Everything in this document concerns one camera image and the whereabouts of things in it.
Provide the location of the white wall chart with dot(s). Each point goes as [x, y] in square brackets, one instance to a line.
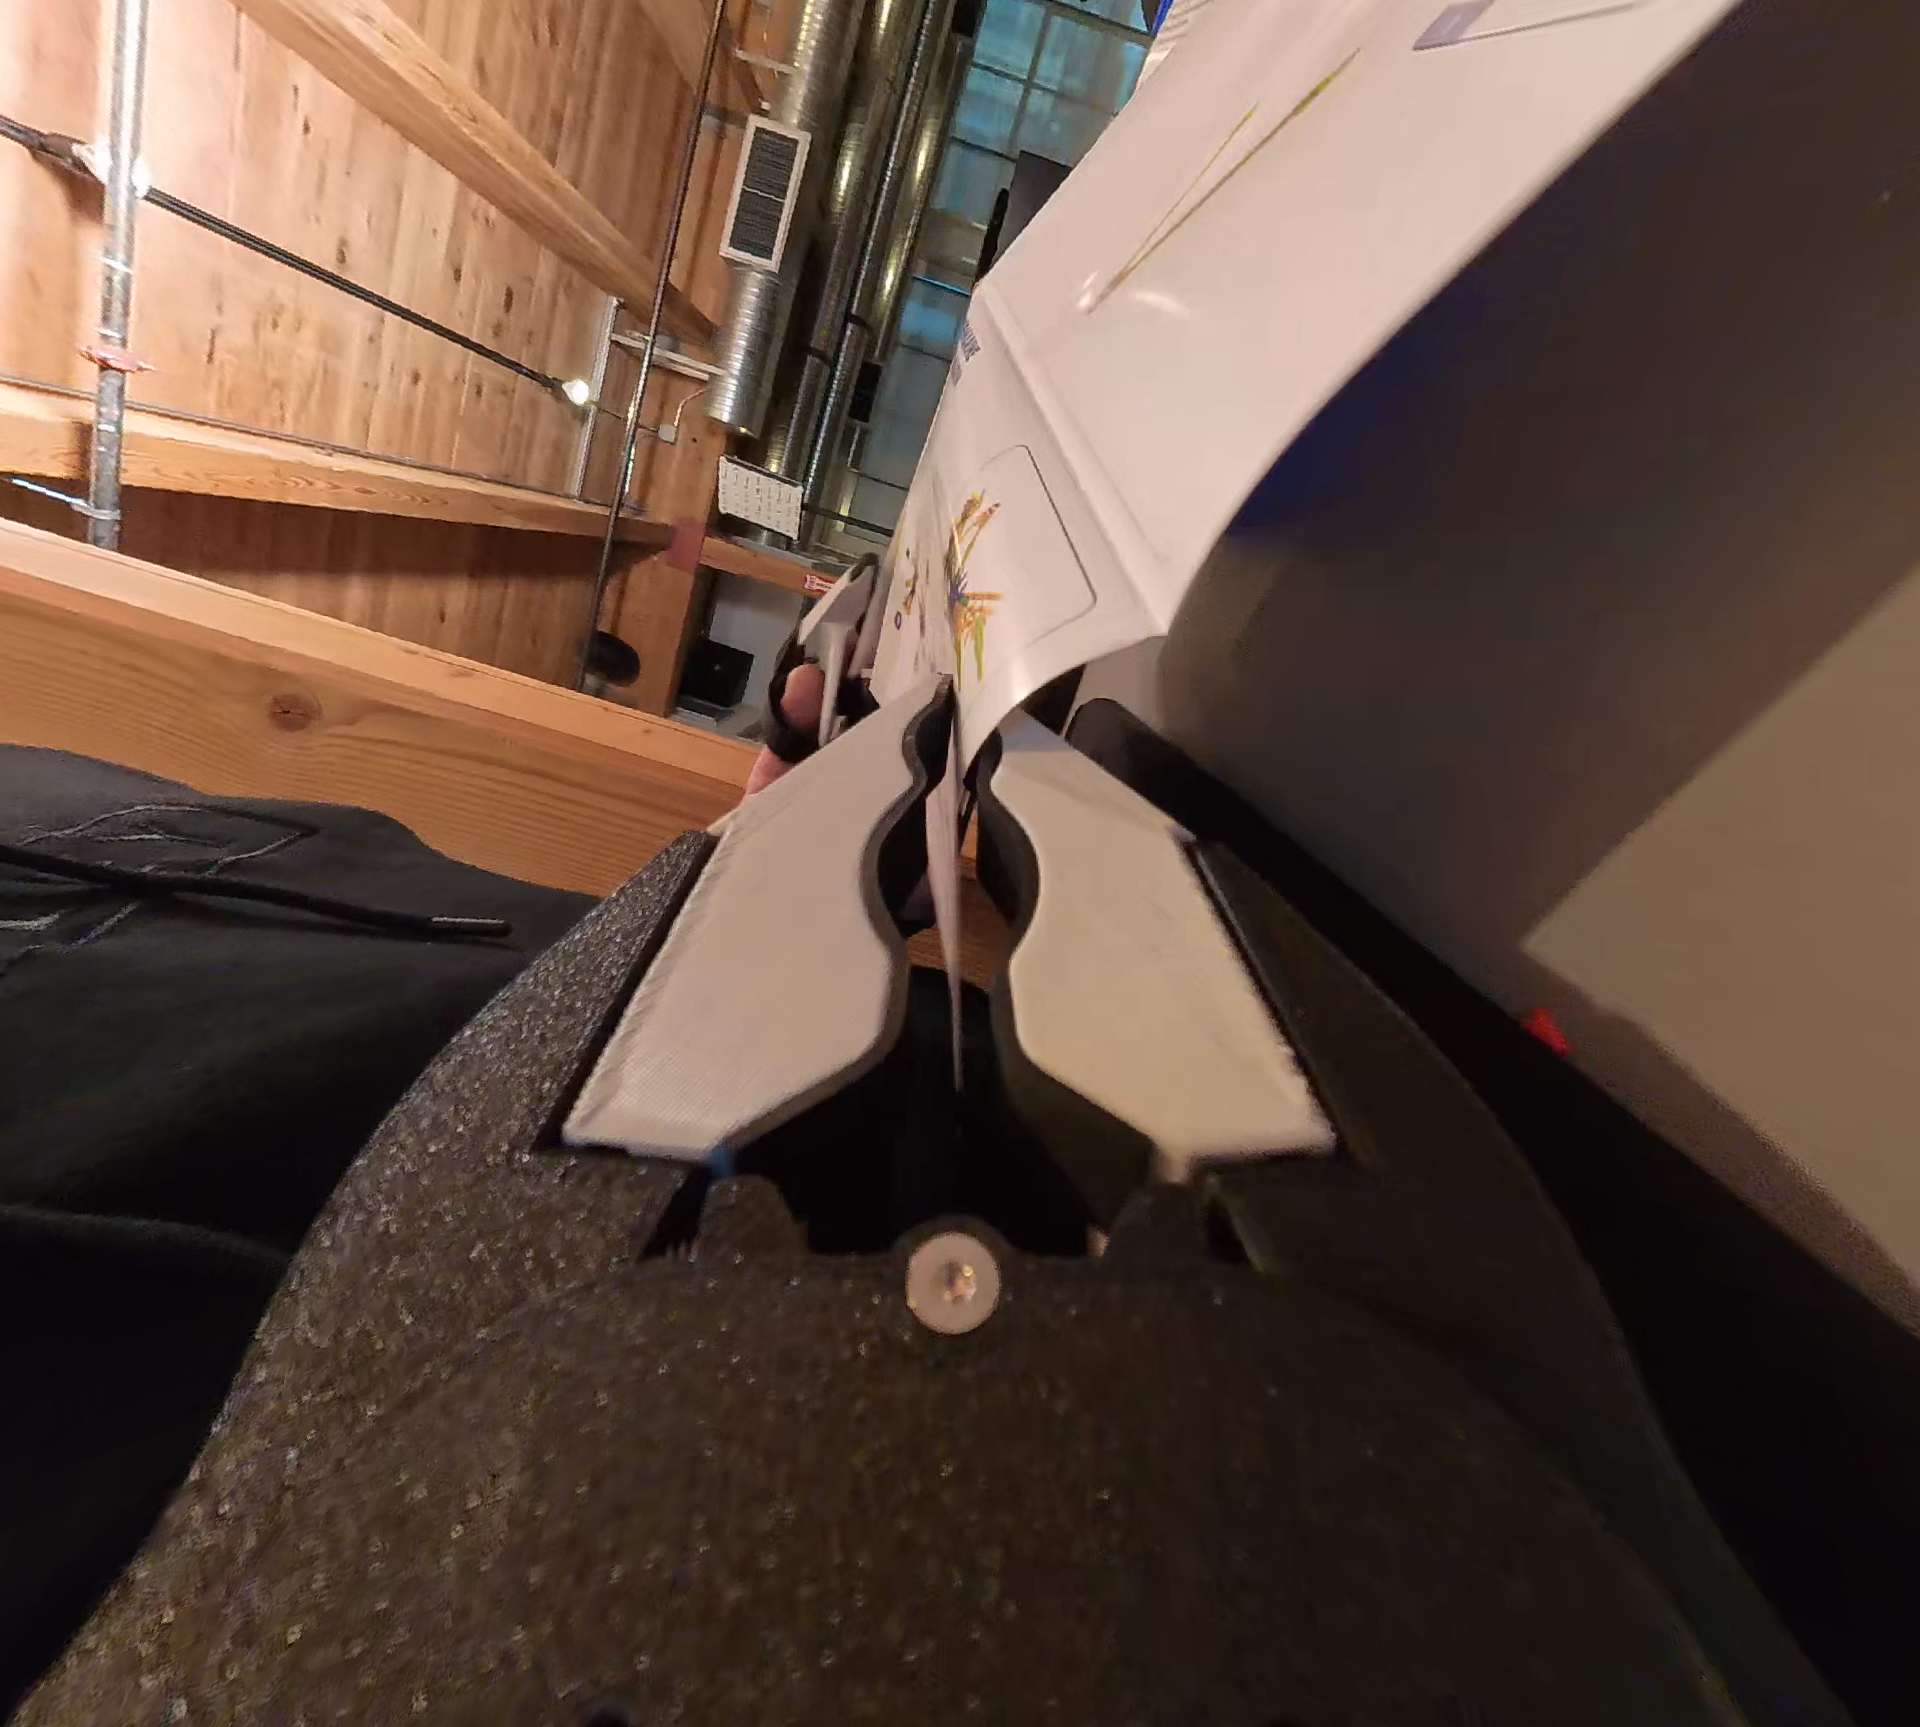
[758, 496]

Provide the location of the metal air duct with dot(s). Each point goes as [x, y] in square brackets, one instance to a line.
[795, 106]

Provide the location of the black chair armrest pad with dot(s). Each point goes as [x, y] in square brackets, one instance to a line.
[1724, 1308]

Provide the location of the white wall vent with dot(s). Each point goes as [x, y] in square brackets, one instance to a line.
[764, 190]

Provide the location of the person's left hand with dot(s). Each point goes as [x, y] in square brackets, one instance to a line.
[802, 700]

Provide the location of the red toy piece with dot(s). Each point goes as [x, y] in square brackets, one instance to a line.
[1545, 1030]

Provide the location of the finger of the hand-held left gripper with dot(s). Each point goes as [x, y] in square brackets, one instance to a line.
[848, 610]

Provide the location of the toy instruction booklet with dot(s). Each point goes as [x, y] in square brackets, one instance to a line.
[1350, 256]

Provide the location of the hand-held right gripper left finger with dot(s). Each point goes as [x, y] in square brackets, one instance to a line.
[750, 992]

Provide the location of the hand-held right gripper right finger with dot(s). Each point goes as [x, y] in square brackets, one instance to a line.
[1155, 992]

